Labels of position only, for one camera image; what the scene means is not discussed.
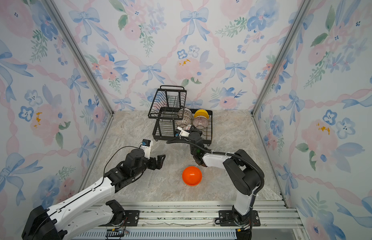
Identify pink patterned bowl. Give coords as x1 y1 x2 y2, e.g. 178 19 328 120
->
193 116 209 130

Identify yellow bowl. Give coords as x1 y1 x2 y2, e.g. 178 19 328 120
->
194 109 210 119

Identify white red patterned bowl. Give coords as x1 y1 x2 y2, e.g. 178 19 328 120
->
177 108 193 120

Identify blue patterned bowl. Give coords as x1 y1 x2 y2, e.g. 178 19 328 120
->
184 125 195 133

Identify orange dotted patterned bowl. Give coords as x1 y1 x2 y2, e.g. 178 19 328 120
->
175 118 192 128

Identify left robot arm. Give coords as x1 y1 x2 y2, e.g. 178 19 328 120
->
21 148 166 240

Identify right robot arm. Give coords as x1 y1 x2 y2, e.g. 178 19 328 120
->
187 131 265 228

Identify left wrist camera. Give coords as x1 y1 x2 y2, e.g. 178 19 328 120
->
140 139 152 159

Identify black wire dish rack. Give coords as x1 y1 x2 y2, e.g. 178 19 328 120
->
148 85 197 141

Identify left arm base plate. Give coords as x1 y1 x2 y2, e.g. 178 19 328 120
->
101 210 141 227

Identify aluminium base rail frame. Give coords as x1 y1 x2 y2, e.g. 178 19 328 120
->
70 201 308 240

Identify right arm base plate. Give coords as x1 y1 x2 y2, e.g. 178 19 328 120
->
215 210 261 228

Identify right aluminium corner post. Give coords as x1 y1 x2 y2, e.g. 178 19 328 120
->
252 0 312 118

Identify aluminium corner post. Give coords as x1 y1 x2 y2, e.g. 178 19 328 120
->
252 0 312 118
42 0 114 116

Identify left aluminium corner post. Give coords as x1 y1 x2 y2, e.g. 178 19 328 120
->
42 0 114 116

